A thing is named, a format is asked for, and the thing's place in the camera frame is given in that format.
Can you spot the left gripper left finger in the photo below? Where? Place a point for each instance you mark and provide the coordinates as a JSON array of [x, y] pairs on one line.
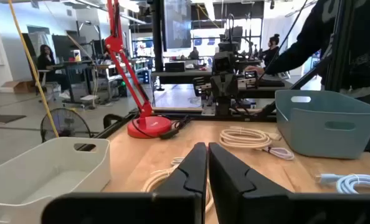
[[160, 208]]

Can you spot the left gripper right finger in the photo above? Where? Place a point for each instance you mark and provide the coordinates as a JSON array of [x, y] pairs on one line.
[[266, 208]]

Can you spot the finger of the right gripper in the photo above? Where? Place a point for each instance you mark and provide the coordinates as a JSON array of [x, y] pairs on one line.
[[231, 84], [218, 84]]

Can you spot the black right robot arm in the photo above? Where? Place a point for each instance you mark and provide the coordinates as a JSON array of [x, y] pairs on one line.
[[224, 105]]

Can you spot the black work desk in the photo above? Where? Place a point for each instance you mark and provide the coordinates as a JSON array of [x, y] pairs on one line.
[[175, 79]]

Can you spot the person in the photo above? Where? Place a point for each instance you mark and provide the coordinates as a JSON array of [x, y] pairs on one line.
[[312, 37], [46, 59], [193, 54], [270, 53]]

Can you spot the large grey screen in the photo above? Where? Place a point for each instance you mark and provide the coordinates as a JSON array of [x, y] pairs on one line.
[[177, 28]]

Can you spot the red desk lamp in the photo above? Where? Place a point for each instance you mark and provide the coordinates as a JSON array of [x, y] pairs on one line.
[[149, 126]]

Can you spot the teal plastic bin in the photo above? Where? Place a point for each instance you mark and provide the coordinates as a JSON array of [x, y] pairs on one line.
[[328, 140]]

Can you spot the white plastic bin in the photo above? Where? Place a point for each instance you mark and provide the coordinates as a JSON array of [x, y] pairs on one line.
[[48, 155]]

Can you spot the black floor fan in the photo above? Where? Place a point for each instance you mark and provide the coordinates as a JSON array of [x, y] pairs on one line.
[[66, 124]]

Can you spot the brown cardboard box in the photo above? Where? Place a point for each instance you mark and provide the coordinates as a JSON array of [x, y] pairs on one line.
[[20, 87]]

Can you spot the black floor mat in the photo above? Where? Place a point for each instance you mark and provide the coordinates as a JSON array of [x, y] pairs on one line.
[[1, 118]]

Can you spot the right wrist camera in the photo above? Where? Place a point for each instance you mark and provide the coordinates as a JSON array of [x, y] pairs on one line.
[[224, 62]]

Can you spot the black aluminium table frame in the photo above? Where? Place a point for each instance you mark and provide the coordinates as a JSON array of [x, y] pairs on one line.
[[203, 117]]

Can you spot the black vertical post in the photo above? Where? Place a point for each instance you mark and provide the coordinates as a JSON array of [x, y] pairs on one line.
[[157, 46]]

